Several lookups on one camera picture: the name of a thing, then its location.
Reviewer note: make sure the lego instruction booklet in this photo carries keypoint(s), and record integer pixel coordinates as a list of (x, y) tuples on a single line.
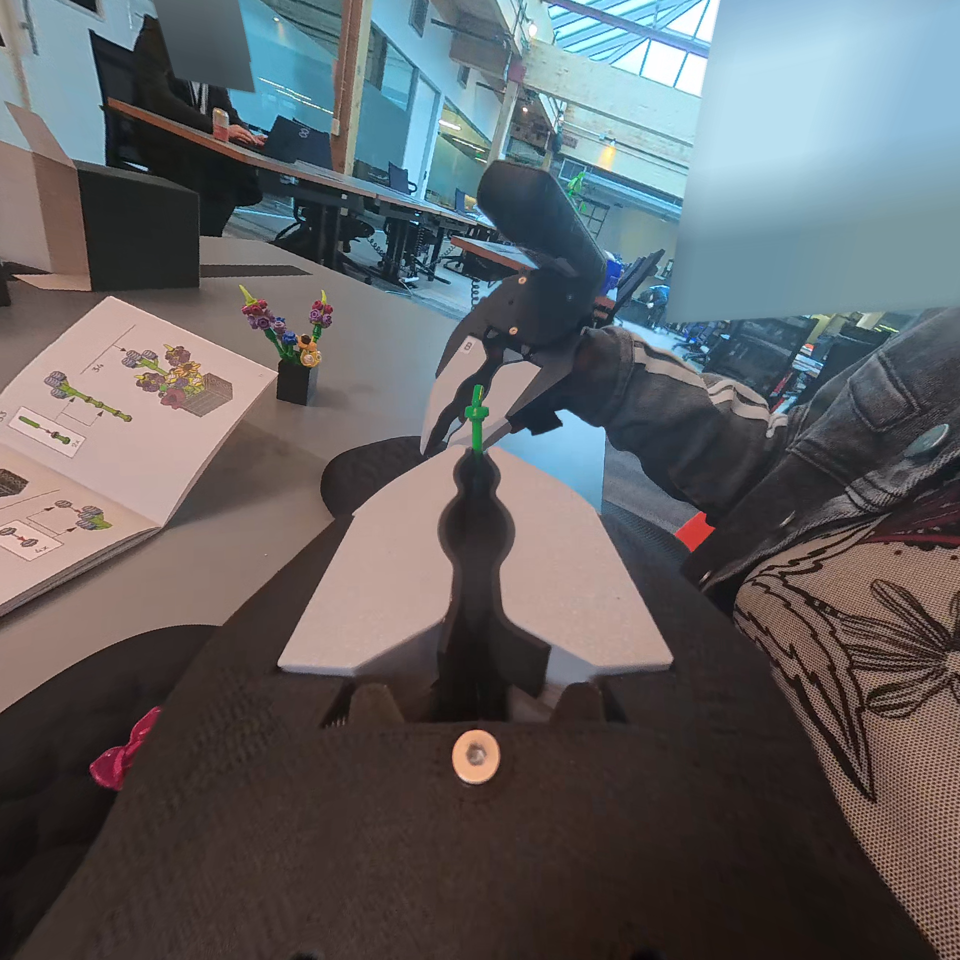
[(112, 450)]

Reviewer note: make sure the wooden pillar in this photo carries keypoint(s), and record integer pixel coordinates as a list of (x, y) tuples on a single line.
[(351, 82)]

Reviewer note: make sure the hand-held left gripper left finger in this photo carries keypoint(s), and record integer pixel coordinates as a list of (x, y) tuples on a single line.
[(375, 585)]

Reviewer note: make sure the red plastic object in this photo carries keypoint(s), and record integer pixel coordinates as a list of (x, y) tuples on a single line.
[(694, 531)]

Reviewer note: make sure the grey denim jacket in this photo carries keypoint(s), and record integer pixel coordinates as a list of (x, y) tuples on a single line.
[(862, 442)]

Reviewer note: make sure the pink lego flower piece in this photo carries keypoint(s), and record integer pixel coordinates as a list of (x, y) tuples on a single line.
[(120, 754)]

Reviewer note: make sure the dark laptop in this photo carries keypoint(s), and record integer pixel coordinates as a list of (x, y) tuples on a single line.
[(300, 146)]

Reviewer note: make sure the green lego stem piece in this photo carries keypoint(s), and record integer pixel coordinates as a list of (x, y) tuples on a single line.
[(475, 416)]

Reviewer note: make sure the lego flower bouquet black pot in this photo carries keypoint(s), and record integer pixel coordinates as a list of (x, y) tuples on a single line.
[(296, 360)]

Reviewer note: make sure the pink drink can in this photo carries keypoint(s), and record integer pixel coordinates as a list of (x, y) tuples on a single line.
[(220, 126)]

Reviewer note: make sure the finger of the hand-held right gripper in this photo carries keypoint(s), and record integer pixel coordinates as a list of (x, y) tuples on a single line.
[(521, 386), (450, 390)]

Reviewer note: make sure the person's right forearm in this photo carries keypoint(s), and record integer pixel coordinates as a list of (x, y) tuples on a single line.
[(675, 420)]

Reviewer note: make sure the floral printed shirt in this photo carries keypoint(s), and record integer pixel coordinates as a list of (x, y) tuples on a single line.
[(862, 712)]

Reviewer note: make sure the long wooden office desk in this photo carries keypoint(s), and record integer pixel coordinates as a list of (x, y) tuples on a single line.
[(315, 176)]

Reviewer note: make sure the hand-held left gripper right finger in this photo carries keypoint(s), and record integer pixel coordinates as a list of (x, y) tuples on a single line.
[(585, 585)]

